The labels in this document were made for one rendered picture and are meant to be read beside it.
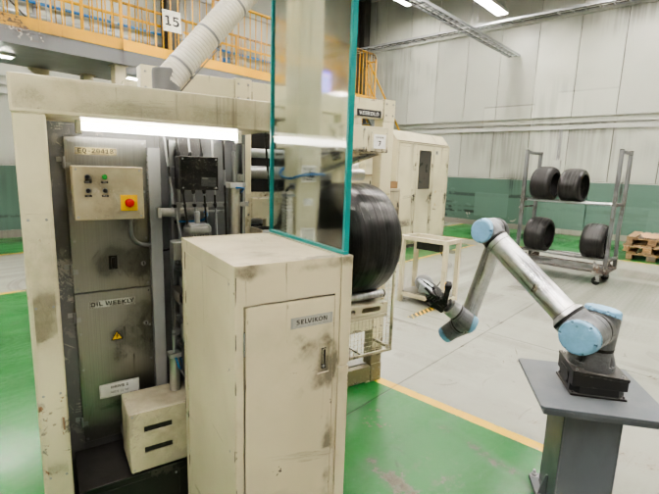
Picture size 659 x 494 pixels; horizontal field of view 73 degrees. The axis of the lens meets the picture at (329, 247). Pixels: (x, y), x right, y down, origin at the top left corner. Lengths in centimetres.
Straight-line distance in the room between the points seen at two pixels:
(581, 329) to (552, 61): 1216
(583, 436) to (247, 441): 152
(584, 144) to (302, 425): 1234
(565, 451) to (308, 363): 137
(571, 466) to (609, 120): 1143
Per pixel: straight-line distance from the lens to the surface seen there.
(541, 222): 766
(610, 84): 1342
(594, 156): 1327
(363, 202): 211
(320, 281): 137
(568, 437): 238
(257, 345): 132
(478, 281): 242
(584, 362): 228
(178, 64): 218
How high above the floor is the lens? 154
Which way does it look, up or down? 10 degrees down
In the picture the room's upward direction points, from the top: 2 degrees clockwise
